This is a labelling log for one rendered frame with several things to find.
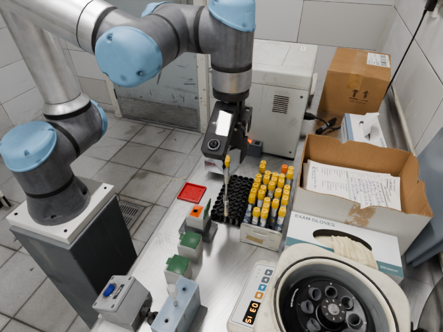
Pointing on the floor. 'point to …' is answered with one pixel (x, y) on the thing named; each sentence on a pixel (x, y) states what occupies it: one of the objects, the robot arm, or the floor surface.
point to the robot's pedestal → (84, 257)
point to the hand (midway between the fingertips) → (226, 172)
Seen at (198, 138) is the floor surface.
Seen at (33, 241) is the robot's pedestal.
